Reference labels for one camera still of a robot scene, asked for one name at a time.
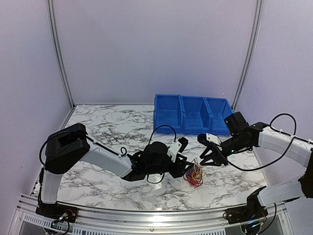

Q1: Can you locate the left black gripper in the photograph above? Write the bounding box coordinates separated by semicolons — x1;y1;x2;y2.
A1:
147;156;194;179

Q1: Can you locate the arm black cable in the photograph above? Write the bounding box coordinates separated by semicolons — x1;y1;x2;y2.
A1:
227;113;297;171
146;125;178;184

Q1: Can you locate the aluminium corner post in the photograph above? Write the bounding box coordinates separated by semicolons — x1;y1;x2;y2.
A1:
46;0;75;109
231;0;264;110

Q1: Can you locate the left aluminium corner post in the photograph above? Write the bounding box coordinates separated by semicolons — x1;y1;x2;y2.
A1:
46;0;75;109

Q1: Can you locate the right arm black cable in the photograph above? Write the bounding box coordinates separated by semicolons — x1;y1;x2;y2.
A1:
227;113;297;171

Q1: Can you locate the left blue storage bin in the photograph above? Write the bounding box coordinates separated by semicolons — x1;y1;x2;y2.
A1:
154;94;183;133

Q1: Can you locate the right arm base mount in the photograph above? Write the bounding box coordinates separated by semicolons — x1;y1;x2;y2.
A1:
223;205;268;224

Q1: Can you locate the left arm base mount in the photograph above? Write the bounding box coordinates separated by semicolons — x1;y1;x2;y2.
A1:
36;203;78;223

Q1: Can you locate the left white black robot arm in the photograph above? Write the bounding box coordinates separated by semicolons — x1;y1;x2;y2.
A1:
38;123;194;218

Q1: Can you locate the coloured wire bundle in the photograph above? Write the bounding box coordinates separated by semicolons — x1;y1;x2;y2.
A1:
182;158;206;188

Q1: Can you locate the middle blue storage bin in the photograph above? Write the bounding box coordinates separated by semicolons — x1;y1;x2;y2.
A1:
181;96;211;134

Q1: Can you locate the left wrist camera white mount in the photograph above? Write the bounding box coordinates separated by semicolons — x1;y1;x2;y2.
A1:
167;137;189;163

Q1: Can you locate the aluminium front rail frame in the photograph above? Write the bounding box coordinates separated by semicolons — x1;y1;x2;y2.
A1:
8;194;295;235

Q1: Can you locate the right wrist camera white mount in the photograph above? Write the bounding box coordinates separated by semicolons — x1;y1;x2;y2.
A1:
197;133;221;145

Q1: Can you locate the right blue storage bin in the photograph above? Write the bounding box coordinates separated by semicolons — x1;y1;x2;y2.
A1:
206;97;233;136

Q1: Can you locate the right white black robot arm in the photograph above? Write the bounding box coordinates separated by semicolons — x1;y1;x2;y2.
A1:
197;112;313;219

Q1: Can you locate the blue storage bin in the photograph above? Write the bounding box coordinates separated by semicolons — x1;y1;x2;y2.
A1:
154;94;183;133
206;97;233;136
181;96;211;134

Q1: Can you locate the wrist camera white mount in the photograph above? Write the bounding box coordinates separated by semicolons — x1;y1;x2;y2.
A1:
197;133;221;145
167;137;189;163

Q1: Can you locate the right aluminium corner post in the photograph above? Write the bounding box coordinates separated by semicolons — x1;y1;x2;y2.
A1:
231;0;264;110

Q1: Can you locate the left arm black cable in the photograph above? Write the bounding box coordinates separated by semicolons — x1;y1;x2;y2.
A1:
146;125;178;184

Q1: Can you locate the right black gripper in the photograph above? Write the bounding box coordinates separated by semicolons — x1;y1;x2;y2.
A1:
200;133;249;166

